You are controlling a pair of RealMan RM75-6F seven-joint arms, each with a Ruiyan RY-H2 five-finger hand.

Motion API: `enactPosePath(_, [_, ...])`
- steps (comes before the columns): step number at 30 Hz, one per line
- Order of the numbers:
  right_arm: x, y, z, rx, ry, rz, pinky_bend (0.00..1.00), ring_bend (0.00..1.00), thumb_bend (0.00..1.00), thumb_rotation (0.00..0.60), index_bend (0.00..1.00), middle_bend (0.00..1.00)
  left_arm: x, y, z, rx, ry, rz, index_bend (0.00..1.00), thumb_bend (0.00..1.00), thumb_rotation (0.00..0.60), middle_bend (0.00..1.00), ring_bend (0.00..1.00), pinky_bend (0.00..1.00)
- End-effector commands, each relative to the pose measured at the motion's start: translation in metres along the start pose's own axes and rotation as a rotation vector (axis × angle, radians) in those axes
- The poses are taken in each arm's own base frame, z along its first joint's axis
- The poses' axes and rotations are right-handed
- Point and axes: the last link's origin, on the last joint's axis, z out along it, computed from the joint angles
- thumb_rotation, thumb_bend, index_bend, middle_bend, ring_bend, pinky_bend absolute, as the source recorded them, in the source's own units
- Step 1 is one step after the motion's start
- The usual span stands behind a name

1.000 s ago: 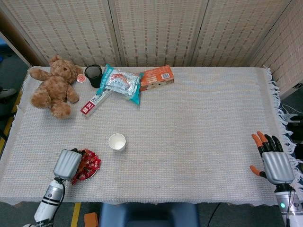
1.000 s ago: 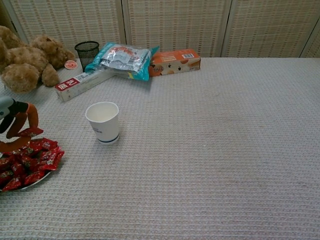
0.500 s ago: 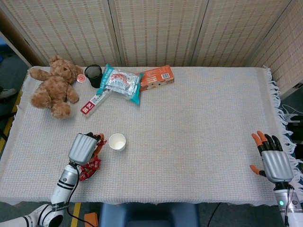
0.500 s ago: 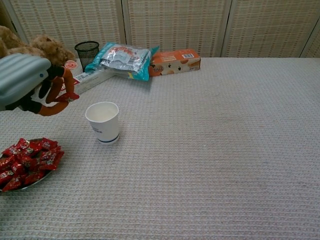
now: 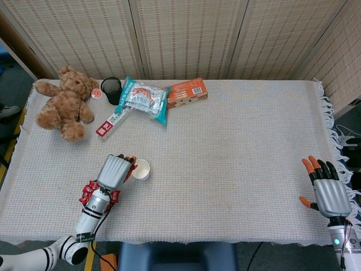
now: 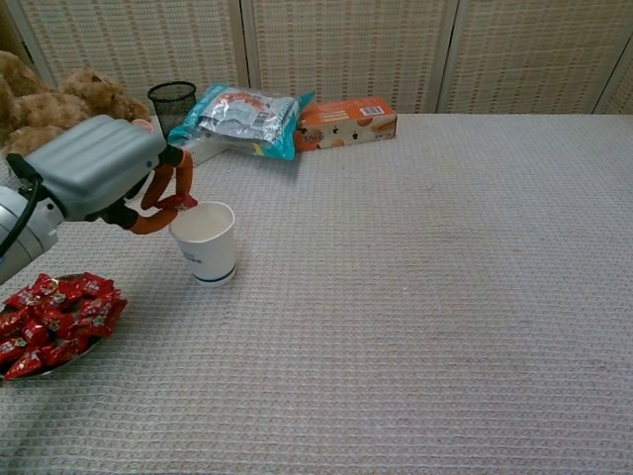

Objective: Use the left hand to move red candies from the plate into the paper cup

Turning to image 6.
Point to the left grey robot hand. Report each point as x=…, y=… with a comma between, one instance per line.
x=94, y=163

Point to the white paper cup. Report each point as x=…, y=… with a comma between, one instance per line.
x=210, y=252

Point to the red candy pile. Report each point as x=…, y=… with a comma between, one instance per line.
x=54, y=316

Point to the black mesh pen holder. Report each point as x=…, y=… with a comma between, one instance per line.
x=170, y=106

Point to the silver metal plate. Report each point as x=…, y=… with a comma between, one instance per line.
x=49, y=372

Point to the small round red white lid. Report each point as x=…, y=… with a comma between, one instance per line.
x=143, y=123

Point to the brown teddy bear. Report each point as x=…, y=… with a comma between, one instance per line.
x=39, y=114

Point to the long white red box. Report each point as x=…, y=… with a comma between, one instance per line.
x=207, y=152

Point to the beige woven screen panel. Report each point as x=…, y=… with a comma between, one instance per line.
x=346, y=44
x=133, y=44
x=534, y=49
x=624, y=94

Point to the teal silver snack bag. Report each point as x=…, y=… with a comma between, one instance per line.
x=242, y=119

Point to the orange biscuit box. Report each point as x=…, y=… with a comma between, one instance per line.
x=346, y=123

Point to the white woven tablecloth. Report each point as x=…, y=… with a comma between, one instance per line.
x=395, y=297

